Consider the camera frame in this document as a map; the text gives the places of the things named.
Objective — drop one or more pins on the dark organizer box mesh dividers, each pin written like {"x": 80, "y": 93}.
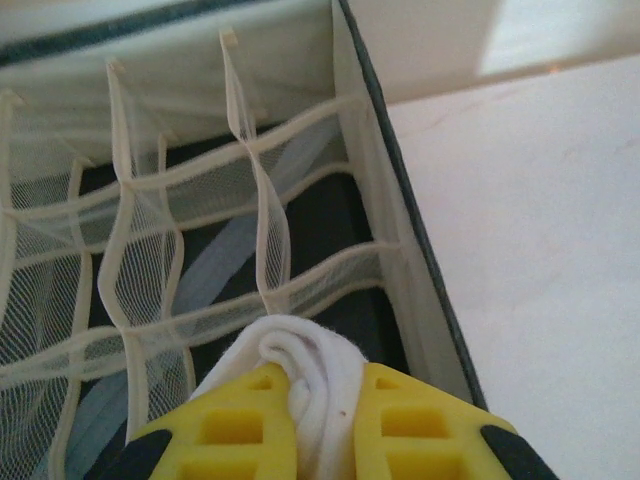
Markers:
{"x": 150, "y": 100}

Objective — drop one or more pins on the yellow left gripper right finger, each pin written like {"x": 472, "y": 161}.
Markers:
{"x": 425, "y": 430}

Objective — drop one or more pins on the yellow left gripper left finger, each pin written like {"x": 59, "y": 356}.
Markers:
{"x": 225, "y": 425}

